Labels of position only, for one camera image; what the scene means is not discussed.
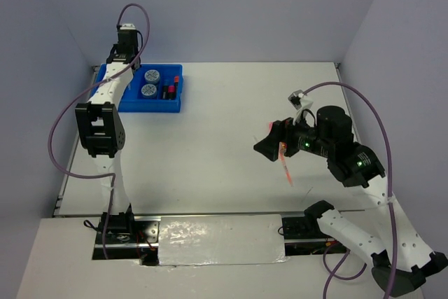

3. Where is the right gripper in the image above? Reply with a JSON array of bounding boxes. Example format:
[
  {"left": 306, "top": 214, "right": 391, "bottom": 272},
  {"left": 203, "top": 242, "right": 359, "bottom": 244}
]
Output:
[{"left": 253, "top": 108, "right": 332, "bottom": 160}]

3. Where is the orange pen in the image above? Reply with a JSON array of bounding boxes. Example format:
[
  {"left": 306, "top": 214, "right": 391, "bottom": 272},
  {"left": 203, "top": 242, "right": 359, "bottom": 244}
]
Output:
[{"left": 279, "top": 142, "right": 294, "bottom": 187}]

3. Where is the blue white round tub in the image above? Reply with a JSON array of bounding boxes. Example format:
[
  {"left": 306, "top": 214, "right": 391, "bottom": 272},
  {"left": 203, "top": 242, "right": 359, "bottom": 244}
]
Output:
[{"left": 143, "top": 69, "right": 161, "bottom": 85}]

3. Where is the blue cap highlighter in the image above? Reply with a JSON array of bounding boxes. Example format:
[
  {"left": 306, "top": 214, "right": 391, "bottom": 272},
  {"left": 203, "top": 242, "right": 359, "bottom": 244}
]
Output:
[{"left": 161, "top": 85, "right": 169, "bottom": 99}]

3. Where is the orange cap highlighter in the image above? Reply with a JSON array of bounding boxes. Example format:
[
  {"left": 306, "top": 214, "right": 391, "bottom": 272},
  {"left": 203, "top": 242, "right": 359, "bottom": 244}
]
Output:
[{"left": 174, "top": 76, "right": 180, "bottom": 97}]

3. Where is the pink cap highlighter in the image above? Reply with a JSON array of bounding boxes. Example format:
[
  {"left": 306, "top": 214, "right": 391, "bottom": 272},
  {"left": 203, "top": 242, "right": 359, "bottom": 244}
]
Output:
[{"left": 167, "top": 85, "right": 176, "bottom": 100}]

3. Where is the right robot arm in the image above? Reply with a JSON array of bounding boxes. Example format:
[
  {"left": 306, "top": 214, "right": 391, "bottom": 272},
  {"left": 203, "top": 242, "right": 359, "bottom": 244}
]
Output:
[{"left": 253, "top": 106, "right": 447, "bottom": 298}]

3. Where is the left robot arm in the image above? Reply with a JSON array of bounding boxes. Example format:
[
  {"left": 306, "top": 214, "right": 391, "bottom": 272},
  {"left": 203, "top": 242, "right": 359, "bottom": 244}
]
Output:
[{"left": 75, "top": 24, "right": 141, "bottom": 245}]

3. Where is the blue compartment bin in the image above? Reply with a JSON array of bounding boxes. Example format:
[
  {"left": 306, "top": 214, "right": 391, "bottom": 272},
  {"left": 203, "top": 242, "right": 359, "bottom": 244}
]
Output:
[{"left": 90, "top": 64, "right": 183, "bottom": 113}]

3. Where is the silver foil panel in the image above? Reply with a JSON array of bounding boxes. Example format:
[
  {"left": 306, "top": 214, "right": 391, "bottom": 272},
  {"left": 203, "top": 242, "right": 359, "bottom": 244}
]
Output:
[{"left": 158, "top": 214, "right": 287, "bottom": 266}]

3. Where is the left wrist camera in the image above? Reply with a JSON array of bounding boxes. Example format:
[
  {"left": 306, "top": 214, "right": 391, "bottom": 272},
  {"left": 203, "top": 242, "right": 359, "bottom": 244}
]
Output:
[{"left": 117, "top": 23, "right": 137, "bottom": 31}]

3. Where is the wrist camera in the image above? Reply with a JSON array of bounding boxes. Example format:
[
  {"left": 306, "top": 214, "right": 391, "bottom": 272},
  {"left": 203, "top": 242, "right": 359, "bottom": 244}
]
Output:
[
  {"left": 288, "top": 90, "right": 314, "bottom": 124},
  {"left": 117, "top": 23, "right": 137, "bottom": 31}
]

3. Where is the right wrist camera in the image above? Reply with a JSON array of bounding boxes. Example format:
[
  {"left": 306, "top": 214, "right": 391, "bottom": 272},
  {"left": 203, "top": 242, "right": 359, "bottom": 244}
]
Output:
[{"left": 288, "top": 90, "right": 314, "bottom": 124}]

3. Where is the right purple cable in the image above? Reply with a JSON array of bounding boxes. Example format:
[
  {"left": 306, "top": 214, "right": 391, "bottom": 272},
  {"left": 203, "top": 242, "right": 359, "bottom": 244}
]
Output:
[{"left": 300, "top": 81, "right": 398, "bottom": 299}]

